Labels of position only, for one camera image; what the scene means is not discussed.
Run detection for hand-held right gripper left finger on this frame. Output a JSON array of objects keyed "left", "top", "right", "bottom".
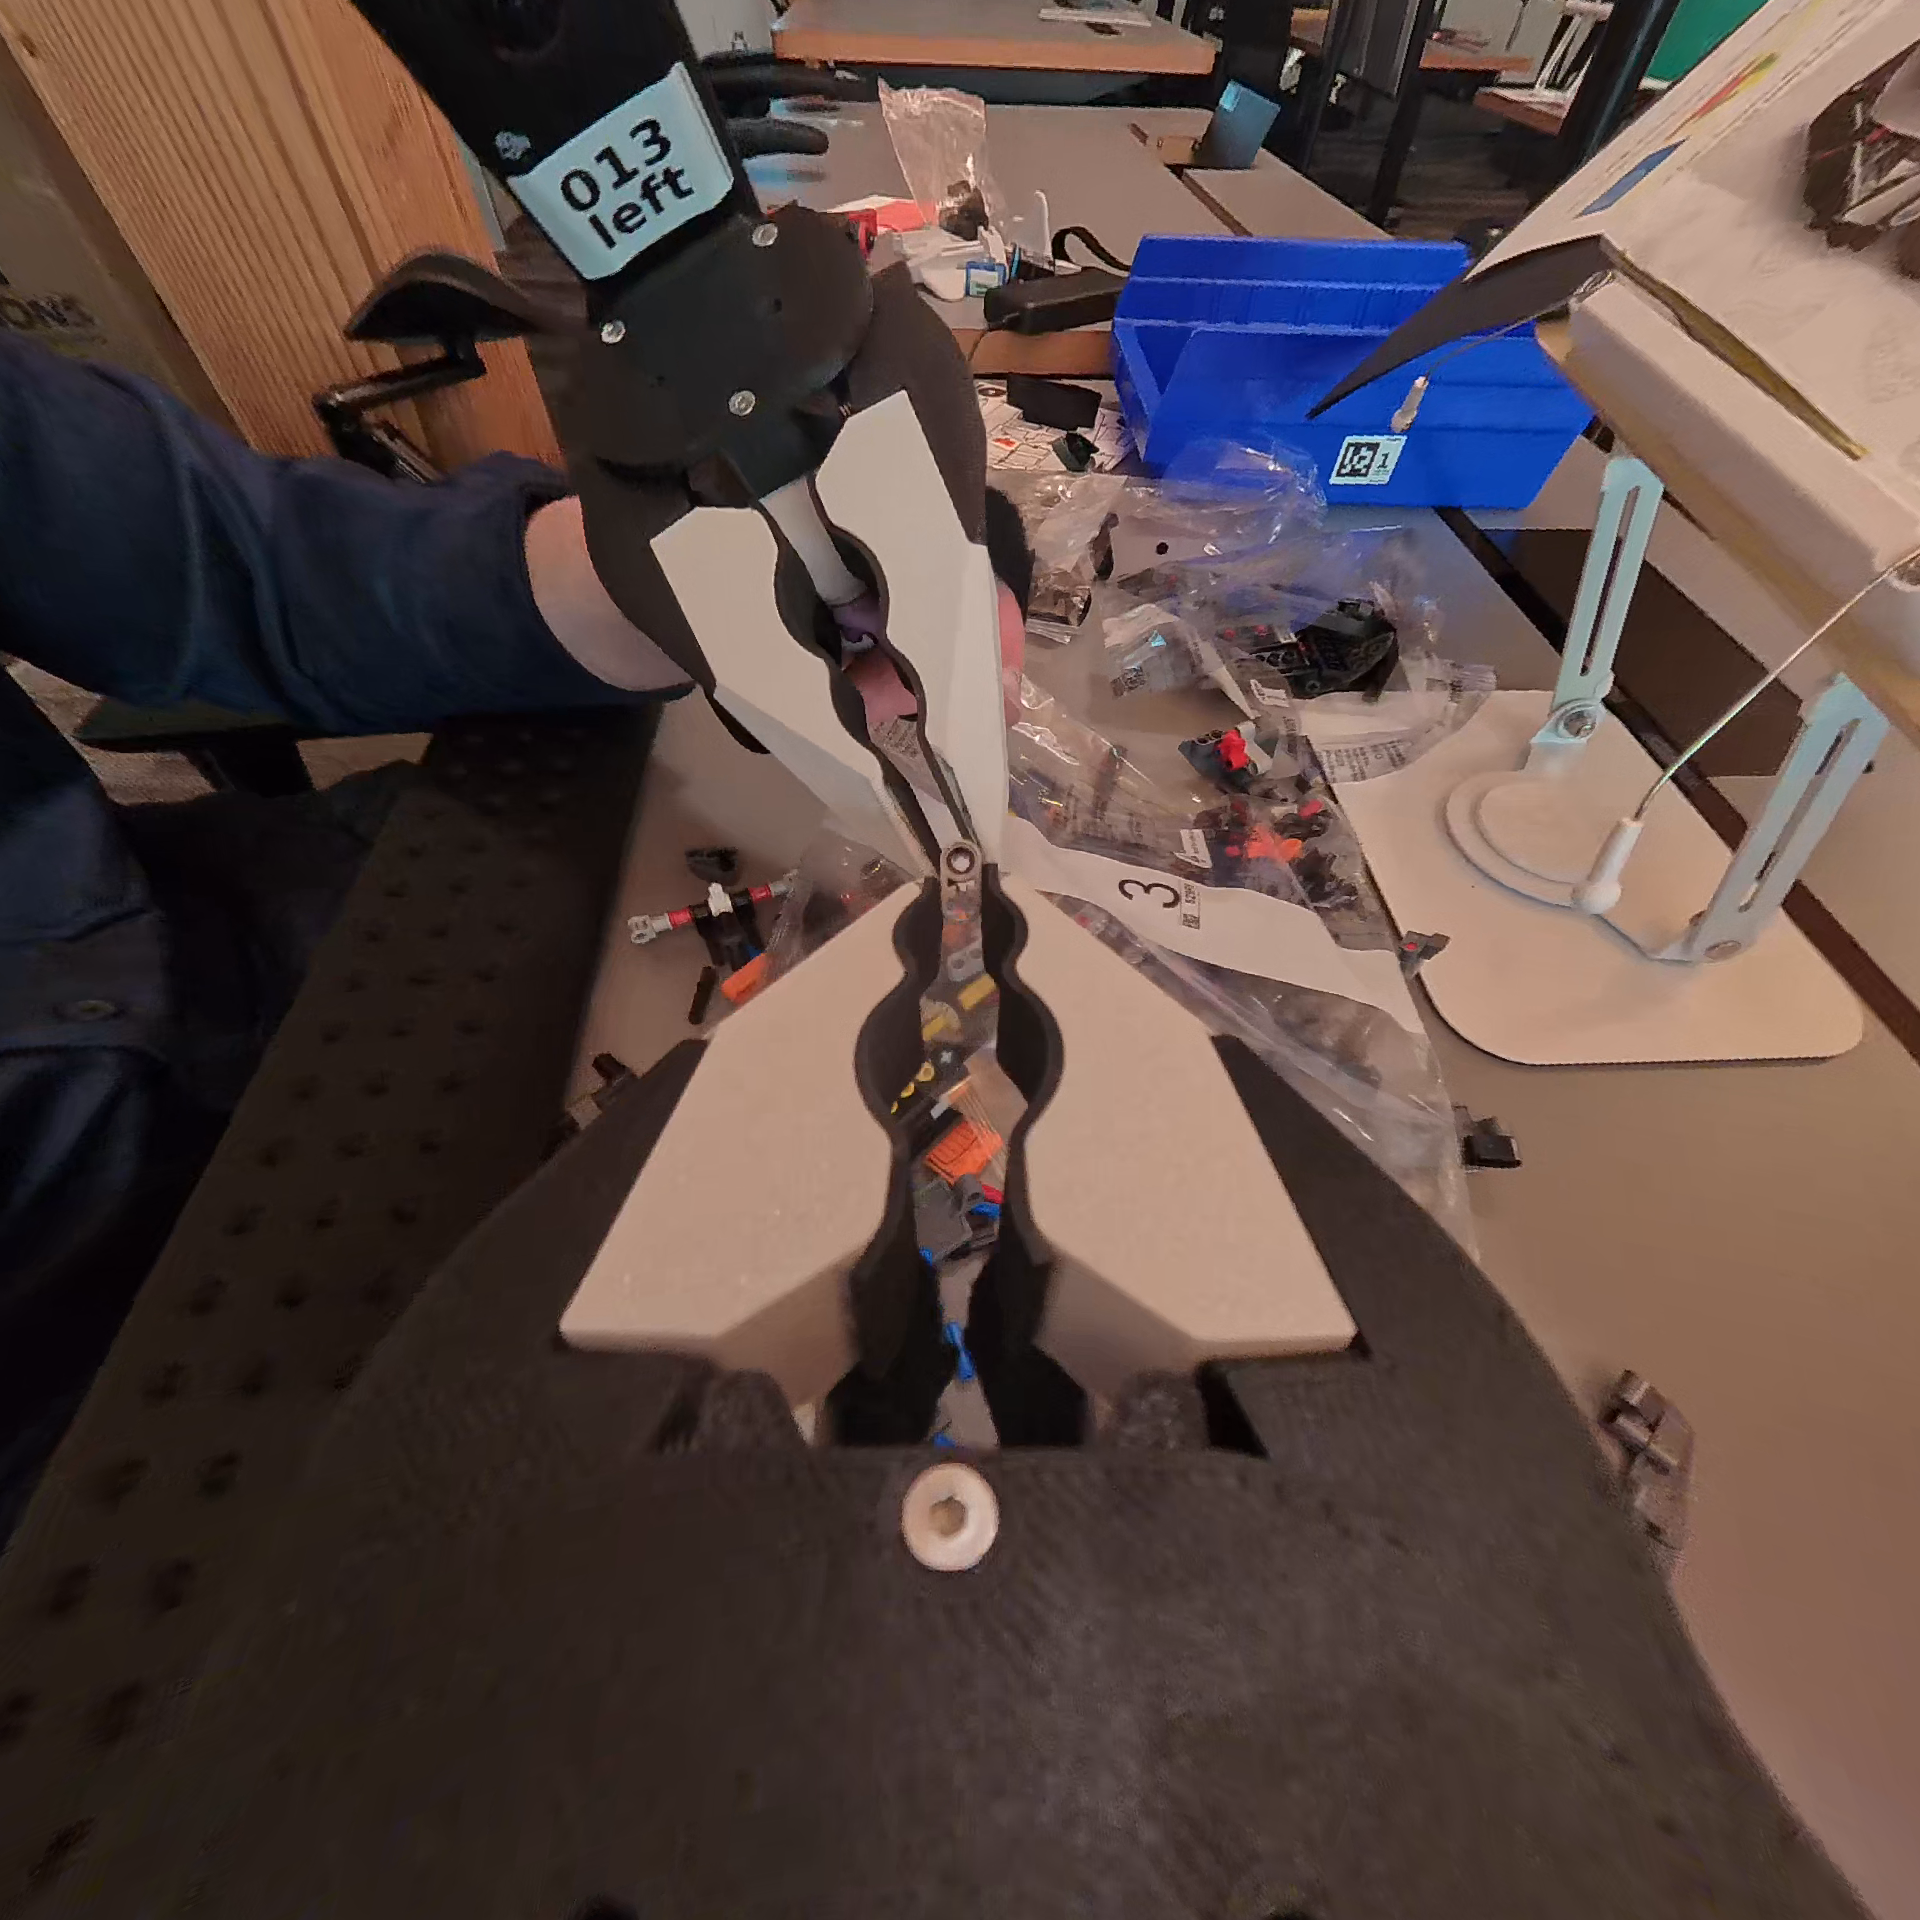
[{"left": 559, "top": 883, "right": 963, "bottom": 1426}]

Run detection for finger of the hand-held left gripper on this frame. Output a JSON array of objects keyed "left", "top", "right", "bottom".
[
  {"left": 814, "top": 384, "right": 1023, "bottom": 874},
  {"left": 649, "top": 498, "right": 963, "bottom": 888}
]

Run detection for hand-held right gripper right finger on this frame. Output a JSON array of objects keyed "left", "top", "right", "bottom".
[{"left": 968, "top": 883, "right": 1361, "bottom": 1442}]

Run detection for pile of lego pieces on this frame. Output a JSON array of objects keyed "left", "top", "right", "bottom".
[{"left": 562, "top": 849, "right": 1023, "bottom": 1391}]

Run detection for clear bags of parts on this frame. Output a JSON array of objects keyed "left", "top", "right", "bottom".
[{"left": 990, "top": 780, "right": 1480, "bottom": 1248}]

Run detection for grey lego connector piece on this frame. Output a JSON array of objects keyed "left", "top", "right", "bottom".
[{"left": 931, "top": 883, "right": 999, "bottom": 1051}]

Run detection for person's left forearm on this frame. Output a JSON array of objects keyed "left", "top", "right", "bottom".
[{"left": 0, "top": 329, "right": 696, "bottom": 741}]

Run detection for grey red lego axle assembly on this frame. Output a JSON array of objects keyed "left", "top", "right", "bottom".
[{"left": 626, "top": 877, "right": 800, "bottom": 946}]

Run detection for dark grey lego connector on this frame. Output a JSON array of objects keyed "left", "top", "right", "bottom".
[{"left": 1598, "top": 1367, "right": 1697, "bottom": 1555}]

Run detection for lego instruction booklet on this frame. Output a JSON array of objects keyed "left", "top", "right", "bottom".
[{"left": 1303, "top": 0, "right": 1920, "bottom": 467}]

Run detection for person's left hand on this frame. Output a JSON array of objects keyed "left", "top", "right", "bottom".
[{"left": 526, "top": 484, "right": 698, "bottom": 698}]

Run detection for small clear plastic bag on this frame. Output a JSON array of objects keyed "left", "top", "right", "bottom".
[{"left": 878, "top": 82, "right": 1004, "bottom": 242}]

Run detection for black power adapter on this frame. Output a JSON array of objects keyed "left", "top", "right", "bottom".
[{"left": 983, "top": 267, "right": 1130, "bottom": 336}]

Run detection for blue plastic bin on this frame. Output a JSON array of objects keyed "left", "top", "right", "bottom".
[{"left": 1111, "top": 232, "right": 1593, "bottom": 513}]

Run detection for wooden table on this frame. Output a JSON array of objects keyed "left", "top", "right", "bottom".
[{"left": 774, "top": 0, "right": 1220, "bottom": 81}]

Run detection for clear bag of dark parts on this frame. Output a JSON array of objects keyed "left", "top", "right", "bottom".
[{"left": 1096, "top": 576, "right": 1496, "bottom": 707}]

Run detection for black perforated board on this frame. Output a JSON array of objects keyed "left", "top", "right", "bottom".
[{"left": 0, "top": 701, "right": 706, "bottom": 1920}]

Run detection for wooden partition panel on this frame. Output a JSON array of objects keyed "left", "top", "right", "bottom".
[{"left": 0, "top": 0, "right": 564, "bottom": 467}]

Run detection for clear bag with warning print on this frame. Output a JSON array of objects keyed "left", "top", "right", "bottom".
[{"left": 1171, "top": 661, "right": 1503, "bottom": 797}]

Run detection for cardboard box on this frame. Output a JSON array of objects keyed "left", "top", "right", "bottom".
[{"left": 0, "top": 59, "right": 204, "bottom": 400}]

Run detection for person's dark blue shirt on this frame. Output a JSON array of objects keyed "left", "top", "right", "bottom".
[{"left": 0, "top": 661, "right": 407, "bottom": 1547}]

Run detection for metal page holder wire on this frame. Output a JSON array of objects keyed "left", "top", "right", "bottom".
[
  {"left": 1572, "top": 547, "right": 1920, "bottom": 916},
  {"left": 1388, "top": 322, "right": 1601, "bottom": 436}
]

